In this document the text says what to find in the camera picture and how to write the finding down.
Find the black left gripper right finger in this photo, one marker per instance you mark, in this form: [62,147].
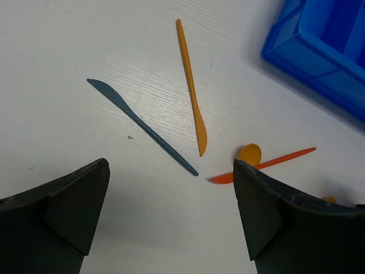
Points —
[289,231]

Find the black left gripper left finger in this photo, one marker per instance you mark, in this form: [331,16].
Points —
[50,228]

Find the red-orange plastic knife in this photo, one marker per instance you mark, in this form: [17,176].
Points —
[228,178]

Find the orange plastic knife left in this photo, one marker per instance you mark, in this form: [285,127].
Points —
[201,133]

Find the blue chopstick left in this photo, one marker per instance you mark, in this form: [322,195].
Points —
[114,97]

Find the blue divided plastic bin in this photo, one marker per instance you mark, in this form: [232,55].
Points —
[321,44]

